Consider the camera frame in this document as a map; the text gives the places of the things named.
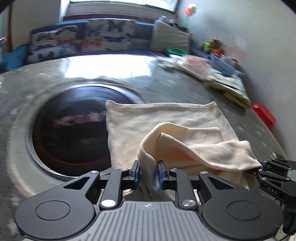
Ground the butterfly cushion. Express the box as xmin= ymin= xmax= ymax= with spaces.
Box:
xmin=27 ymin=25 xmax=78 ymax=64
xmin=81 ymin=18 xmax=136 ymax=52

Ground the right butterfly cushion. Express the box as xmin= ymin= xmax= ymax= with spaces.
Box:
xmin=81 ymin=18 xmax=136 ymax=52

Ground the pink plastic bag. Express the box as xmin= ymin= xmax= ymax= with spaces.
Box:
xmin=174 ymin=55 xmax=212 ymax=81

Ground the blue sofa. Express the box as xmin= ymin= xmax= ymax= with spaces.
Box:
xmin=0 ymin=20 xmax=209 ymax=70

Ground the left butterfly cushion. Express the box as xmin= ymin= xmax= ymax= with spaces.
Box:
xmin=27 ymin=25 xmax=78 ymax=64

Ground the red box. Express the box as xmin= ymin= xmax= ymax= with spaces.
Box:
xmin=252 ymin=103 xmax=276 ymax=129

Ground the green plastic bowl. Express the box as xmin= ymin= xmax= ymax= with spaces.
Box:
xmin=166 ymin=48 xmax=188 ymax=56

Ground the black round induction cooktop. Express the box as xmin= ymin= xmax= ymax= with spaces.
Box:
xmin=27 ymin=84 xmax=144 ymax=180

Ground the yellow patterned book stack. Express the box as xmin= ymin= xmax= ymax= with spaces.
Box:
xmin=206 ymin=73 xmax=251 ymax=109

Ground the colourful pinwheel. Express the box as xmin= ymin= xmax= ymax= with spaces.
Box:
xmin=184 ymin=3 xmax=197 ymax=28

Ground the cream cloth garment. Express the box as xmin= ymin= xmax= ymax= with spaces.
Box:
xmin=106 ymin=100 xmax=260 ymax=201

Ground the grey quilted star tablecloth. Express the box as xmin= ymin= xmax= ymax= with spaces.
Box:
xmin=1 ymin=55 xmax=284 ymax=240

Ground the grey pillow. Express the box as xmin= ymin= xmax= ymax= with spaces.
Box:
xmin=149 ymin=20 xmax=190 ymax=53

